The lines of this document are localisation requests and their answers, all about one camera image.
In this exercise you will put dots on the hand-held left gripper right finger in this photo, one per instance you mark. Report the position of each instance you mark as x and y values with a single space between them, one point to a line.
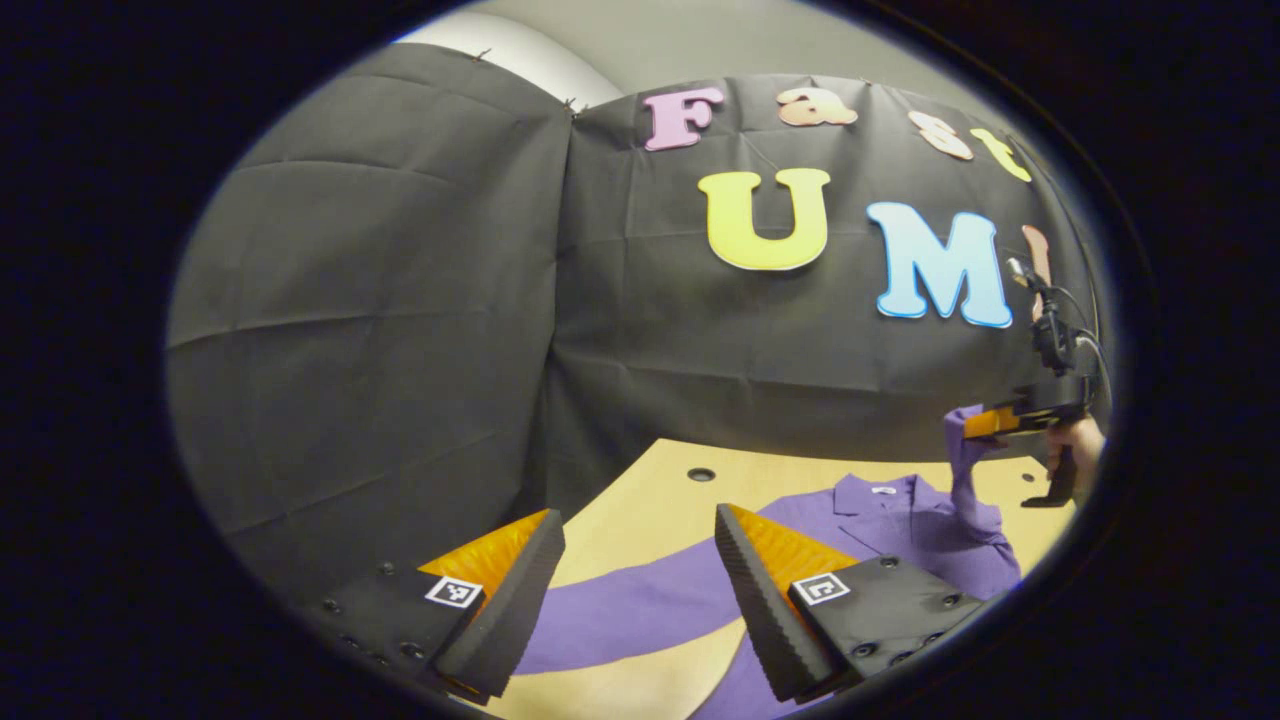
765 620

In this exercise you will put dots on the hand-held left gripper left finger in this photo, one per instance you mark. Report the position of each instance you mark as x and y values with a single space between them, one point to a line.
505 620

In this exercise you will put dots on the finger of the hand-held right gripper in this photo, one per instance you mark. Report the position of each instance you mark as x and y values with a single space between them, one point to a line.
990 422

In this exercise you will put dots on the black backdrop cloth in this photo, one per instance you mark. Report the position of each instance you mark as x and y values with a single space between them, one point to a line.
400 300

